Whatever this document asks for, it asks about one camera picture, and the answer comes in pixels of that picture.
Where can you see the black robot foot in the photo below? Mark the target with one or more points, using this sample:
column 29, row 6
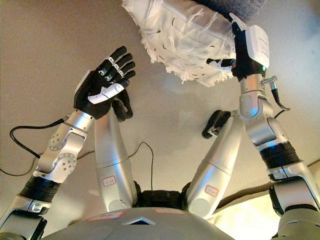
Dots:
column 217, row 120
column 123, row 107

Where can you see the silver right robot leg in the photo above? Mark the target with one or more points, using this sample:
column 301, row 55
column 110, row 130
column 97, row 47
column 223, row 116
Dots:
column 215, row 175

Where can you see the grey robot torso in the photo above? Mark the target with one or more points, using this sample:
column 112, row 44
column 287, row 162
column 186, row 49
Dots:
column 150, row 230

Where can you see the black left robot foot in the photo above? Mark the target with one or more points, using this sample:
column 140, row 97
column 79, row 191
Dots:
column 123, row 107

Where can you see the black right robot foot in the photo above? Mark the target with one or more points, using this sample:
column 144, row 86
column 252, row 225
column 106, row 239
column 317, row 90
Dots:
column 217, row 120

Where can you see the cream bedding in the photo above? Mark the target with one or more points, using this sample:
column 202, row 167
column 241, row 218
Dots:
column 250, row 217

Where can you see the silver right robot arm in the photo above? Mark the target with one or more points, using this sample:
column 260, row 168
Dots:
column 260, row 120

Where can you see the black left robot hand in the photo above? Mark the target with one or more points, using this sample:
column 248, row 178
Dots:
column 92, row 87

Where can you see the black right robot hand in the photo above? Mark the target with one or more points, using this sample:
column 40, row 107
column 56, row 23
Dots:
column 255, row 47

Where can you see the white fringed pillow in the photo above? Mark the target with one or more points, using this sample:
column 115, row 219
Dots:
column 185, row 37

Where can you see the grey fabric armchair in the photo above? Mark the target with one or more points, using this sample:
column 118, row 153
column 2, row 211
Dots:
column 240, row 8

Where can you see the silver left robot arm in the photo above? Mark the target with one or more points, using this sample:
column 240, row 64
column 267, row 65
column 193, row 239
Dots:
column 62, row 150

